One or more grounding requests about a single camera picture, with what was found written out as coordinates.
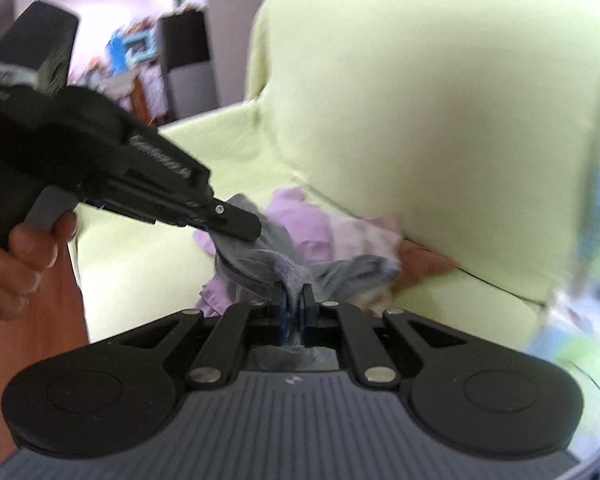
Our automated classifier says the grey knit garment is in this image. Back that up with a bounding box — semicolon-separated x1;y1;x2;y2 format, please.
194;193;401;361

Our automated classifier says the person's left hand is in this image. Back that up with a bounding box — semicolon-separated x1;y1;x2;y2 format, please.
0;211;76;321

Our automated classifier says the lilac purple garment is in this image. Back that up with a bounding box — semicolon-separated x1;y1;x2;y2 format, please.
194;186;406;319

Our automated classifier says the cream white garment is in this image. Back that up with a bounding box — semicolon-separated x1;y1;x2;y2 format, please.
329;214;403;318

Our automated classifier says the orange brown garment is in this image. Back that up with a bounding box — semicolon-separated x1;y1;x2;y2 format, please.
392;240;457;292

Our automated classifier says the dark grey cabinet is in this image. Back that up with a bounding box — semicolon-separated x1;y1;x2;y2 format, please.
156;9;219;119

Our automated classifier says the light green covered sofa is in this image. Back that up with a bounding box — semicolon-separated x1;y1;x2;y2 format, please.
69;0;600;356

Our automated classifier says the checkered blue green quilt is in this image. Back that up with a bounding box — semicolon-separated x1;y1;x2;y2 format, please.
524;148;600;411

